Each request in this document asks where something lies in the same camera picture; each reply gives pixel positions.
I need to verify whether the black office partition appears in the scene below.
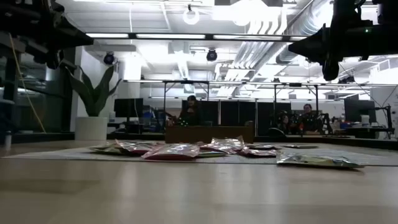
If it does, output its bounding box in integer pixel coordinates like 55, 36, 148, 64
182, 100, 292, 136

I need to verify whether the person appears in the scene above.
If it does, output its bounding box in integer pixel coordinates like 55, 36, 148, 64
167, 95, 205, 127
297, 103, 324, 134

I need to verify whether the grey woven placemat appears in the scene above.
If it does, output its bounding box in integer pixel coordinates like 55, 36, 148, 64
2, 143, 398, 167

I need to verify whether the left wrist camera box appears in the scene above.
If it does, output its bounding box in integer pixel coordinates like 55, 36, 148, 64
45, 51, 62, 70

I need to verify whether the green tea bag packet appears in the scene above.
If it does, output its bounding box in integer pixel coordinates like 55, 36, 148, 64
90, 145, 125, 156
282, 144, 320, 149
276, 149, 365, 169
195, 150, 229, 158

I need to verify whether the white ring light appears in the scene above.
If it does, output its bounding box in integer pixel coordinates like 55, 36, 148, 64
182, 4, 200, 26

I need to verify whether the snake plant in white pot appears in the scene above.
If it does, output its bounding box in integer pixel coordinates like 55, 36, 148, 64
63, 64, 123, 141

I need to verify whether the long LED light bar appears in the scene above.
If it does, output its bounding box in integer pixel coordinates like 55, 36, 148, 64
85, 32, 308, 43

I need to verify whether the wooden three-compartment box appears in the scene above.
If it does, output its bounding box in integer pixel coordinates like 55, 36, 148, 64
164, 121, 255, 144

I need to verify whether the black computer monitor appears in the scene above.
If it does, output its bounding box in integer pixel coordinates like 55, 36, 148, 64
344, 99, 377, 124
114, 98, 144, 118

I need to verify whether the black metal rack frame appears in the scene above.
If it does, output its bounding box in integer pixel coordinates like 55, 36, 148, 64
162, 80, 210, 125
272, 83, 320, 131

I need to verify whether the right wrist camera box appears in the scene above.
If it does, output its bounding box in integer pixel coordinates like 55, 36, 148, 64
322, 58, 340, 82

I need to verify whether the yellow cable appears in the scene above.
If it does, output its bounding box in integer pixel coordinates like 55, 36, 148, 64
8, 33, 47, 134

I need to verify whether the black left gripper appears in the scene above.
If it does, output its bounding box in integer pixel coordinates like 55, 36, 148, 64
18, 0, 94, 60

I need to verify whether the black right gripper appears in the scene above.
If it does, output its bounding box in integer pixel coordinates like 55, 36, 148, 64
287, 0, 379, 63

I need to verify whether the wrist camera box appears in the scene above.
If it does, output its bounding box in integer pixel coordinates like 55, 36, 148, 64
45, 51, 62, 70
322, 58, 340, 82

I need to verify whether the red tea bag packet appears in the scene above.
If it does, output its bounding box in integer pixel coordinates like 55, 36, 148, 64
141, 143, 200, 161
114, 139, 159, 156
239, 147, 278, 157

